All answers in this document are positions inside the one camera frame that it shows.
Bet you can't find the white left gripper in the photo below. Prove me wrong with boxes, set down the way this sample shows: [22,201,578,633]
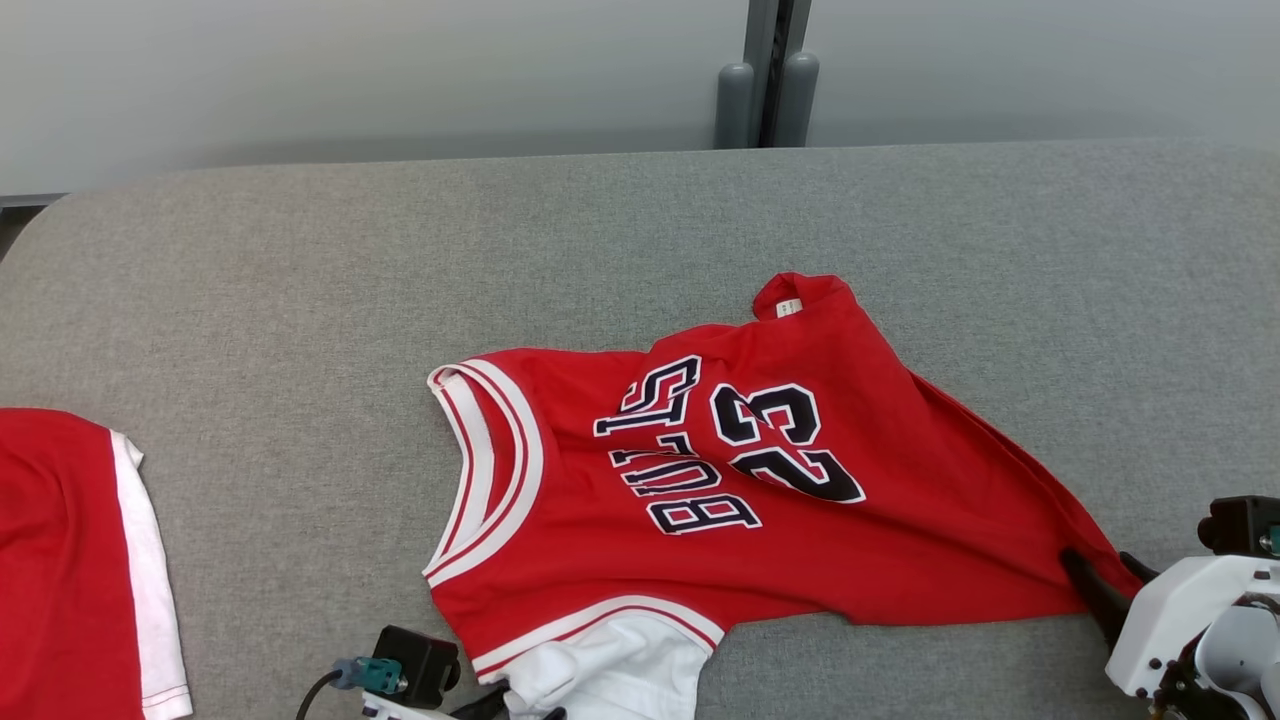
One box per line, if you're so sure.
[361,683,568,720]

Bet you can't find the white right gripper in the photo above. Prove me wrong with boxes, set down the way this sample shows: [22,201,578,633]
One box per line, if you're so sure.
[1060,548,1280,702]

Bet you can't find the red basketball jersey white sleeves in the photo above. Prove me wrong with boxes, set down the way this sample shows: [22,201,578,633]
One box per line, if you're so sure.
[425,272,1146,720]

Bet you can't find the red shorts white side stripe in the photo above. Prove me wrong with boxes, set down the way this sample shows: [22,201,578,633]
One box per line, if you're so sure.
[0,408,193,720]

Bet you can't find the teal left camera connector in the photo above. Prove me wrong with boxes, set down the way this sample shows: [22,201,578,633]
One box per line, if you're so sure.
[332,656,407,694]

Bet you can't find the black left camera cable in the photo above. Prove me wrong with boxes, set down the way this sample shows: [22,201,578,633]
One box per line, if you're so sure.
[296,670,343,720]

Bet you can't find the rounded grey post foot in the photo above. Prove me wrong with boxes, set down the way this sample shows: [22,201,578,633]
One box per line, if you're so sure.
[715,62,758,151]
[782,52,821,149]

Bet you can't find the grey partition post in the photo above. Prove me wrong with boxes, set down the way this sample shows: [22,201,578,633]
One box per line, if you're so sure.
[744,0,811,149]

